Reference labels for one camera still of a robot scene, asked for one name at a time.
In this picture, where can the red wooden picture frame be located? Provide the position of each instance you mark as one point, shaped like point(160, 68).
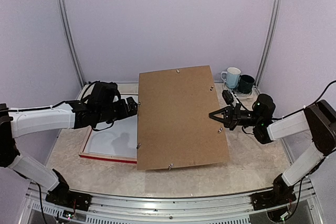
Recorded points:
point(105, 158)

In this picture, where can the right aluminium corner post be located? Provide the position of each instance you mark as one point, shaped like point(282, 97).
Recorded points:
point(268, 41)

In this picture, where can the red sunset photo white border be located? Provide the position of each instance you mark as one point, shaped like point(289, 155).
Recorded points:
point(113, 140)

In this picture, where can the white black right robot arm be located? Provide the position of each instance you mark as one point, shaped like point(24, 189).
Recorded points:
point(317, 118)

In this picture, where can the dark green mug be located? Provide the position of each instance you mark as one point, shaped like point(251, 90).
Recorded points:
point(245, 84)

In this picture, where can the brown frame backing board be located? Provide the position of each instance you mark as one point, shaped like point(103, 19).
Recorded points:
point(174, 129)

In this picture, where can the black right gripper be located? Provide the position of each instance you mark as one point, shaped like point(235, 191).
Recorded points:
point(232, 116)

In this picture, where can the aluminium front rail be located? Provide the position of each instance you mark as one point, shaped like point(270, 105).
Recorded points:
point(232, 208)

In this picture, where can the light blue mug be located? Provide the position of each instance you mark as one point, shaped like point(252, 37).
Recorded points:
point(231, 77)

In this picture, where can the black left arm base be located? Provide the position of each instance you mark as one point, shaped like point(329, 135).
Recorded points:
point(69, 199)

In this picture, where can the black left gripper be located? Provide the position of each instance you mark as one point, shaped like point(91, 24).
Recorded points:
point(124, 112)

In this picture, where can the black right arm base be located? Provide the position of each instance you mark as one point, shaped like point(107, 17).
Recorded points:
point(280, 194)

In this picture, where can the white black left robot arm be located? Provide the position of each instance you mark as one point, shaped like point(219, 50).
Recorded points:
point(101, 102)

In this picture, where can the left aluminium corner post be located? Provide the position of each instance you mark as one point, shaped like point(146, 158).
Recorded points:
point(70, 42)

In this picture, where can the aluminium corner post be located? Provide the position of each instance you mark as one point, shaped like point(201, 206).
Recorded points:
point(70, 42)
point(268, 41)

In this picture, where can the white plate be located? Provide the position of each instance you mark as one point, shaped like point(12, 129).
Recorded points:
point(237, 93)

